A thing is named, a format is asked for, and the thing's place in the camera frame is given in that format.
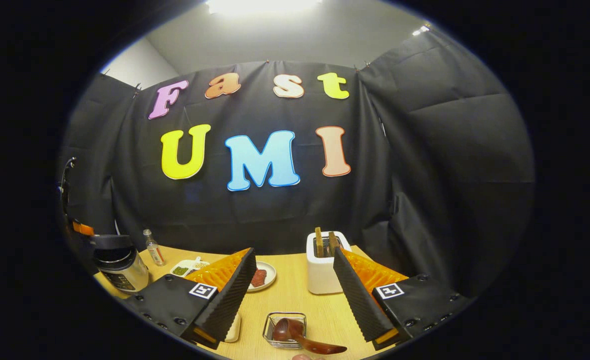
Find white divided bean dish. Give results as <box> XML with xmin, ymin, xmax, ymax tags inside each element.
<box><xmin>170</xmin><ymin>257</ymin><xmax>210</xmax><ymax>277</ymax></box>

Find dark grey rice cooker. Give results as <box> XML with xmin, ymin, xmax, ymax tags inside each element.
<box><xmin>91</xmin><ymin>234</ymin><xmax>150</xmax><ymax>295</ymax></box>

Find brown wooden spoon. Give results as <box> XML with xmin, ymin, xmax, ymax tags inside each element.
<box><xmin>273</xmin><ymin>318</ymin><xmax>348</xmax><ymax>355</ymax></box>

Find white round plate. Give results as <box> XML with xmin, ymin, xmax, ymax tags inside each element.
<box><xmin>247</xmin><ymin>261</ymin><xmax>277</xmax><ymax>293</ymax></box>

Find black backdrop cloth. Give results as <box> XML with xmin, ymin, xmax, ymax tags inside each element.
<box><xmin>57</xmin><ymin>25</ymin><xmax>535</xmax><ymax>298</ymax></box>

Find metal wire chopstick holder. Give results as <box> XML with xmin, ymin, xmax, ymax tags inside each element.
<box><xmin>263</xmin><ymin>312</ymin><xmax>307</xmax><ymax>350</ymax></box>

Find clear rice container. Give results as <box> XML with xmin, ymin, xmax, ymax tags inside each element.
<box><xmin>223</xmin><ymin>312</ymin><xmax>241</xmax><ymax>344</ymax></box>

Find small clear bottle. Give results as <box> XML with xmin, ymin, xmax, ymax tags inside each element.
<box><xmin>143</xmin><ymin>229</ymin><xmax>166</xmax><ymax>267</ymax></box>

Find large ceiling light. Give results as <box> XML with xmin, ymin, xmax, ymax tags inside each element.
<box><xmin>206</xmin><ymin>0</ymin><xmax>323</xmax><ymax>15</ymax></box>

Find white toaster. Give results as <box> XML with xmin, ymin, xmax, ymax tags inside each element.
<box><xmin>306</xmin><ymin>231</ymin><xmax>352</xmax><ymax>295</ymax></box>

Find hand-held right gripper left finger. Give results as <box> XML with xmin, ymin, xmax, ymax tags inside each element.
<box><xmin>121</xmin><ymin>247</ymin><xmax>257</xmax><ymax>351</ymax></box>

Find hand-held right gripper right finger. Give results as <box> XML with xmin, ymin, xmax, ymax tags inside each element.
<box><xmin>333</xmin><ymin>246</ymin><xmax>475</xmax><ymax>351</ymax></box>

